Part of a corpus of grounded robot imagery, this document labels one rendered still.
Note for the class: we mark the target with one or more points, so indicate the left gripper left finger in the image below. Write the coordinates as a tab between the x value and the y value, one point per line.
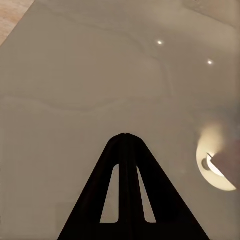
84	221

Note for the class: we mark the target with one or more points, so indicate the coffee table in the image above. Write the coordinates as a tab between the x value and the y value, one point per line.
76	73

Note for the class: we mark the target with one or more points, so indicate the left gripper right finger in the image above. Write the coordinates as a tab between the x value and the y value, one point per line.
174	219

